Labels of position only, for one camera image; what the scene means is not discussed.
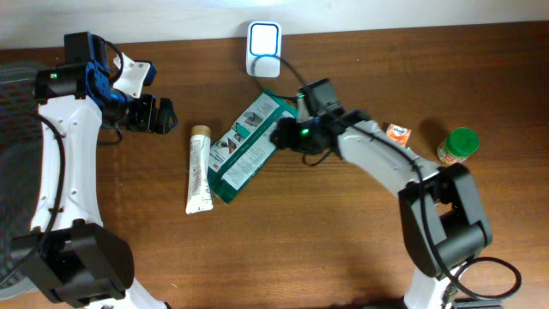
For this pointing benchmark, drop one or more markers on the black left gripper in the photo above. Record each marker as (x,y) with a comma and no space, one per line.
(152,119)

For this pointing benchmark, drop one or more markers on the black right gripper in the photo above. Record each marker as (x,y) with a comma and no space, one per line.
(284,130)

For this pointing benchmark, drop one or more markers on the green white wipes package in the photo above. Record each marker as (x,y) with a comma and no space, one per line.
(241,152)

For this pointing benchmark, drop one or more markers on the orange tissue pack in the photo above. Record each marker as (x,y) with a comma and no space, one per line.
(398,134)

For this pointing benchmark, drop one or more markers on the white cream tube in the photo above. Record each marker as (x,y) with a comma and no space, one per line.
(199,197)

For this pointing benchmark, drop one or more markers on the green lid jar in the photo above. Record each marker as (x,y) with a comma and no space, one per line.
(458,146)

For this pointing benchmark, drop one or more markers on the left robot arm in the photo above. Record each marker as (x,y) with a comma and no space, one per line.
(68,255)

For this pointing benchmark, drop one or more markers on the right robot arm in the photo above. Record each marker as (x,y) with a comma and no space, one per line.
(443,221)

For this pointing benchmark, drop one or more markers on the white barcode scanner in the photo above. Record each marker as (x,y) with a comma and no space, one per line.
(263,49)

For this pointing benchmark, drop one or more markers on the grey plastic basket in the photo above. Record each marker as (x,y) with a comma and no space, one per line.
(20,156)

